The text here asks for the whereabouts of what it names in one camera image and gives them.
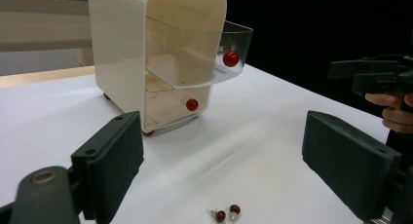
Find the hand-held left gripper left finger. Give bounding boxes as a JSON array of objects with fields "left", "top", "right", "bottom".
[{"left": 70, "top": 110, "right": 145, "bottom": 224}]

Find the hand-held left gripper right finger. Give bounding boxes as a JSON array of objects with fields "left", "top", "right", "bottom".
[{"left": 301, "top": 110, "right": 404, "bottom": 223}]

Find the cream jewelry box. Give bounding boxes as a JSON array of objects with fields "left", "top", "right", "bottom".
[{"left": 87, "top": 0, "right": 228, "bottom": 136}]

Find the red bead earring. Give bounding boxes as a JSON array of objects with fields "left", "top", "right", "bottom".
[
  {"left": 207, "top": 207, "right": 227, "bottom": 223},
  {"left": 228, "top": 204, "right": 243, "bottom": 222}
]

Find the clear drawer with red knob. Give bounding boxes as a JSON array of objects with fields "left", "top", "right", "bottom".
[
  {"left": 143, "top": 83, "right": 214, "bottom": 133},
  {"left": 144, "top": 17, "right": 254, "bottom": 91}
]

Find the light wooden board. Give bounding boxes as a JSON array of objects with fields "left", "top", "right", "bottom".
[{"left": 0, "top": 64, "right": 97, "bottom": 89}]

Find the beige furniture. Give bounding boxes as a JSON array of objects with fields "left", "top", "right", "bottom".
[{"left": 0, "top": 0, "right": 95, "bottom": 68}]

